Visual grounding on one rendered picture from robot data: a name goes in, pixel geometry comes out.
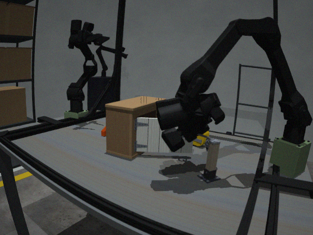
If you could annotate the wooden post with grey hook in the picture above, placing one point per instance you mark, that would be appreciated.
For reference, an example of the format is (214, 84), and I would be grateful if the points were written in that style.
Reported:
(212, 147)

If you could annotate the brown wooden cabinet with white door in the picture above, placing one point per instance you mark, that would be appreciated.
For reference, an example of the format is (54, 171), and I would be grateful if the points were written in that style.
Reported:
(127, 137)

